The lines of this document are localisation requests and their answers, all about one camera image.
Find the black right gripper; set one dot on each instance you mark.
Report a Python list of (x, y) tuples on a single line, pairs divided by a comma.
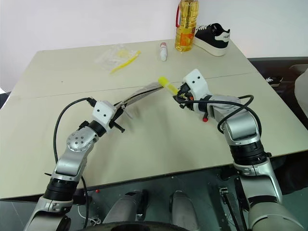
[(186, 93)]

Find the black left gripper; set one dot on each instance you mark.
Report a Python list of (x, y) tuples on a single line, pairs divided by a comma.
[(114, 120)]

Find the yellow highlighter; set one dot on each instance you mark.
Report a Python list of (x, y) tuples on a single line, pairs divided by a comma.
[(166, 84)]

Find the grid pattern zip pouch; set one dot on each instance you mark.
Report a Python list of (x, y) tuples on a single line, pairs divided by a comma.
[(142, 93)]

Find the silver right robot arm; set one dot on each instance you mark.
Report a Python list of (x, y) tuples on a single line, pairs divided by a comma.
[(240, 127)]

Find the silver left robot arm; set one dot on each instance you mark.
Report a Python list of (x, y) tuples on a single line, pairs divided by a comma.
[(77, 142)]

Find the white tube with red cap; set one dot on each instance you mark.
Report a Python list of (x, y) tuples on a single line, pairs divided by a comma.
[(163, 51)]

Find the yellow plastic toothbrush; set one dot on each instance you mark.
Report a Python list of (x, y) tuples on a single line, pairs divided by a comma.
[(126, 63)]

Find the clear plastic bag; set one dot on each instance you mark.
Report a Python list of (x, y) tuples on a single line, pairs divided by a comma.
[(109, 57)]

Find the black and white sneaker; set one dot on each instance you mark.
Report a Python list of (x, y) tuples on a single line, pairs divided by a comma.
[(213, 39)]

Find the yellow cooking oil bottle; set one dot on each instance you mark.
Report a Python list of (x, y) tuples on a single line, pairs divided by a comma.
[(185, 31)]

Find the grey robot leg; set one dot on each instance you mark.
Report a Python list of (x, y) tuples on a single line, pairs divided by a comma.
[(184, 209), (127, 207)]

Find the dark shoe with white print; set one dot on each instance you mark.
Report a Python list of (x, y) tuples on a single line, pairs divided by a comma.
[(275, 80)]

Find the dark rounded robot torso edge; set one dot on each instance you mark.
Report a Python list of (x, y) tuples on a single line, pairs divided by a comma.
[(149, 226)]

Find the white rounded seat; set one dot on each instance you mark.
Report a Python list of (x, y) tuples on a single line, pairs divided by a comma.
[(302, 91)]

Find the black metal table strut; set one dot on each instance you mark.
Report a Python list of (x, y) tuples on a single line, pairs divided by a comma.
[(234, 209)]

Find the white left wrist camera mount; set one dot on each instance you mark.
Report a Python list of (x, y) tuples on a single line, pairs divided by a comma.
[(103, 112)]

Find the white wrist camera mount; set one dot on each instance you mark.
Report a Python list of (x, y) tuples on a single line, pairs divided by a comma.
[(103, 112), (198, 83)]

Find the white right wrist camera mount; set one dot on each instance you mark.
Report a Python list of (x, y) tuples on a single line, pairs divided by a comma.
[(198, 83)]

